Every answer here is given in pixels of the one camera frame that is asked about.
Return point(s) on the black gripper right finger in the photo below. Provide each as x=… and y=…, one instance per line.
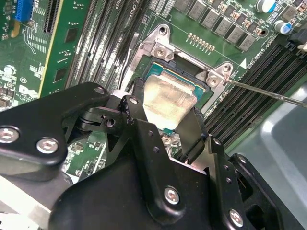
x=225, y=187

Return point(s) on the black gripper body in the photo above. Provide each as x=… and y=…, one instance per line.
x=108, y=203

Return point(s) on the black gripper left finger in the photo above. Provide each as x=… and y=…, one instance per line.
x=36, y=115

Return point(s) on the silver-topped CPU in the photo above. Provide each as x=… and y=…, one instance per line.
x=168, y=100

